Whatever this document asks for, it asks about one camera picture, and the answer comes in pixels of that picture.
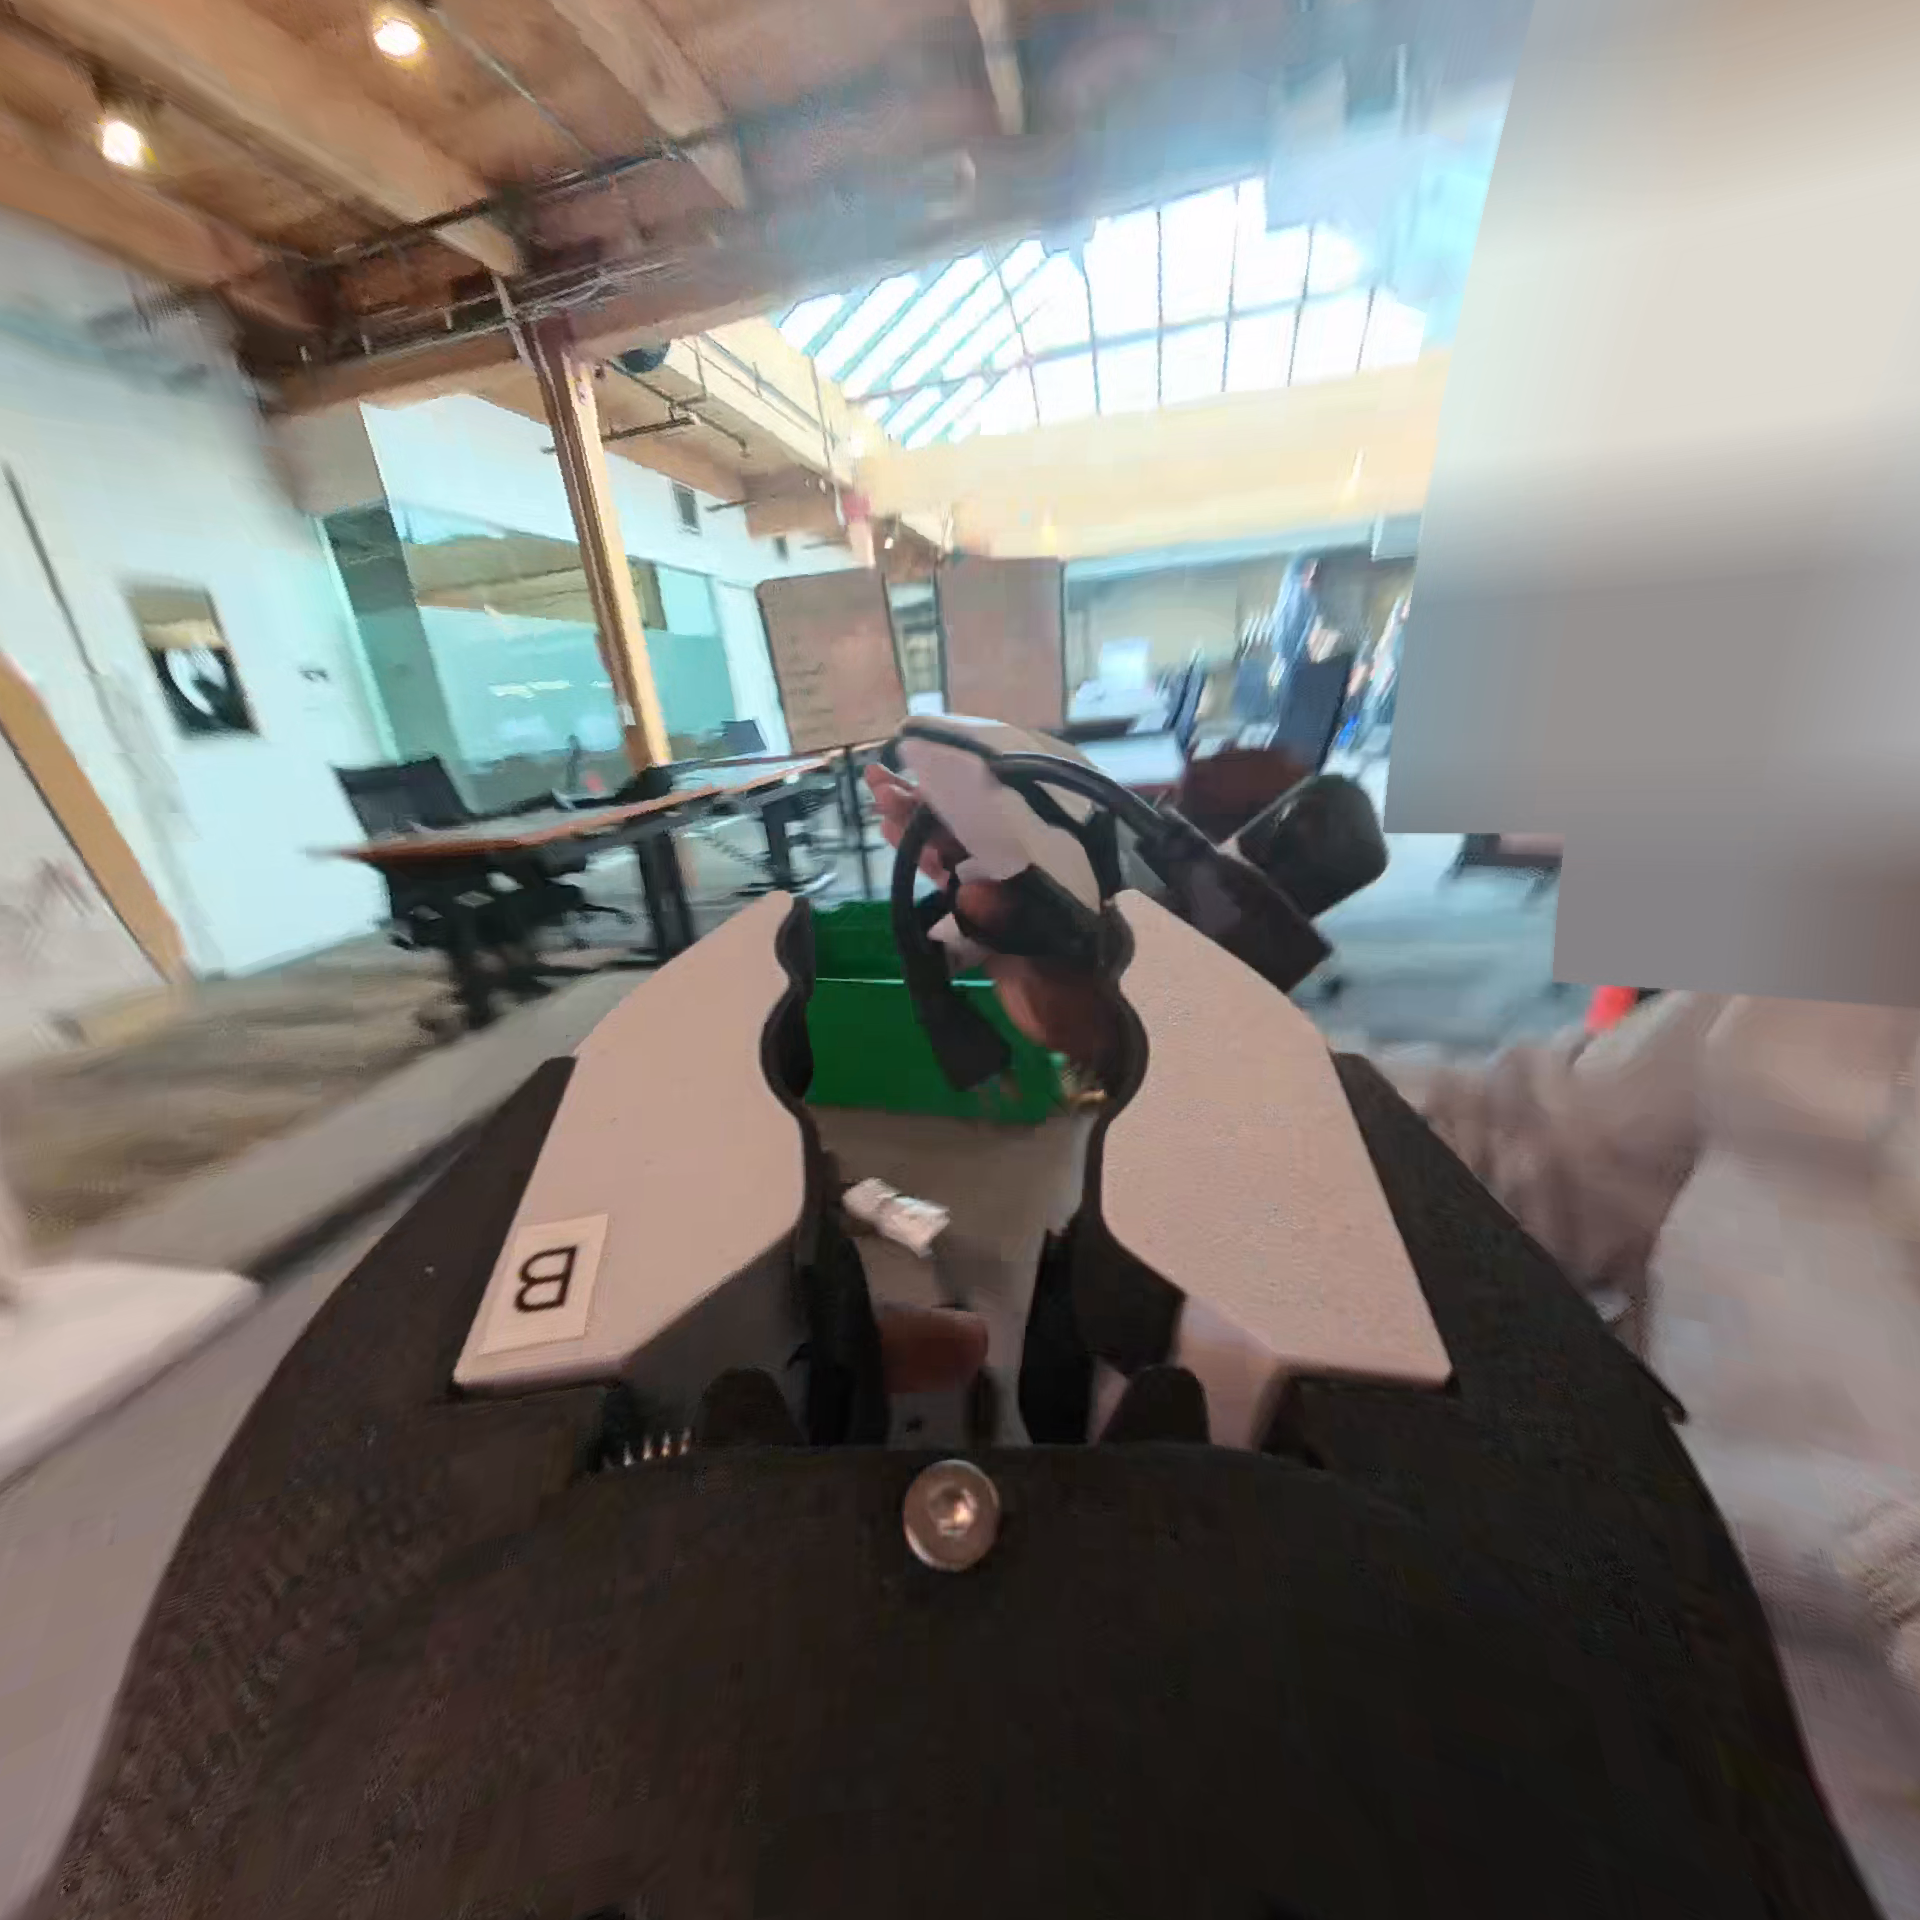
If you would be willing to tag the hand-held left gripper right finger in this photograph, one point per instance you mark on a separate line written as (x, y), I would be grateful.
(1260, 1185)

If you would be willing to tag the round ceiling lamp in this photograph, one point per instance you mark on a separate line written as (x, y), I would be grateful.
(119, 140)
(399, 32)

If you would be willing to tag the orange red object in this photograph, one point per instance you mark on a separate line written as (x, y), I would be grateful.
(1612, 1008)

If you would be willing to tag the person's right hand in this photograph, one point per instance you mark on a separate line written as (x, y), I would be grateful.
(1050, 974)

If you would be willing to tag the brown board panel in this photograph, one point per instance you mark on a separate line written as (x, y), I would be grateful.
(833, 661)
(1001, 644)

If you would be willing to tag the person's left hand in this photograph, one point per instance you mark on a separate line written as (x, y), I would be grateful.
(933, 1348)

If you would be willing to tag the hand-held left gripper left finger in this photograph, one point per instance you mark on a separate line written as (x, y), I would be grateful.
(676, 1170)

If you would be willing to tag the black office chair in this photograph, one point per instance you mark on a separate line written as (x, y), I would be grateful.
(434, 868)
(1328, 838)

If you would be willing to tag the wooden top office desk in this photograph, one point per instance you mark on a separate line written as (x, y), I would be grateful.
(599, 826)

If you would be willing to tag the skylight window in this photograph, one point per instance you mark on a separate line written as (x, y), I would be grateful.
(1172, 300)

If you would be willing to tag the framed wall picture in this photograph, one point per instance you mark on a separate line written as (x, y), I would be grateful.
(196, 667)

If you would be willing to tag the wooden support post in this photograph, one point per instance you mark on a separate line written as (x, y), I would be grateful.
(609, 569)

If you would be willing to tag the glass office partition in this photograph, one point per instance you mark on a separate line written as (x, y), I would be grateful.
(494, 644)

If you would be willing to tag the green box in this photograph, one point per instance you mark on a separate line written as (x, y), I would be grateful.
(869, 1050)

